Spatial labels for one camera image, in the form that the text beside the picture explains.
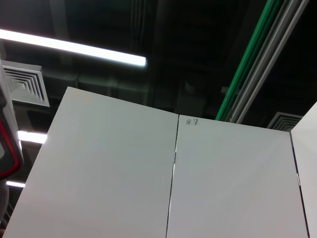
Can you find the long fluorescent ceiling light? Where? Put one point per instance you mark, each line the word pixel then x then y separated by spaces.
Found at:
pixel 74 47

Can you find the green ceiling beam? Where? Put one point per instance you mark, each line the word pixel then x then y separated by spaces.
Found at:
pixel 247 49

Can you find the white square air vent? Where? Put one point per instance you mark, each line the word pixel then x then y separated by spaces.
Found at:
pixel 27 84
pixel 284 121

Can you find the short ceiling light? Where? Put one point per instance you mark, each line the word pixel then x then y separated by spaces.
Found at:
pixel 16 184
pixel 32 137

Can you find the grey ceiling rail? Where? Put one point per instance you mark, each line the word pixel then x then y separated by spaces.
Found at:
pixel 270 57

